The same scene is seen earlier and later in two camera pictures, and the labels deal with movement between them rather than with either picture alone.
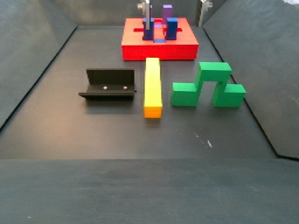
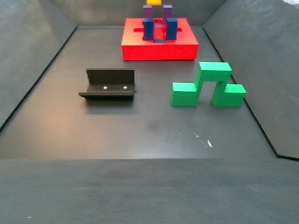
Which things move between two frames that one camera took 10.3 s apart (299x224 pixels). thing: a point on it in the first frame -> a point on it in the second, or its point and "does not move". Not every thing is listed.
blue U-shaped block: x=171 y=31 does not move
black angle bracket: x=109 y=84 does not move
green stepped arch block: x=229 y=95 does not move
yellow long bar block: x=153 y=88 -> x=154 y=3
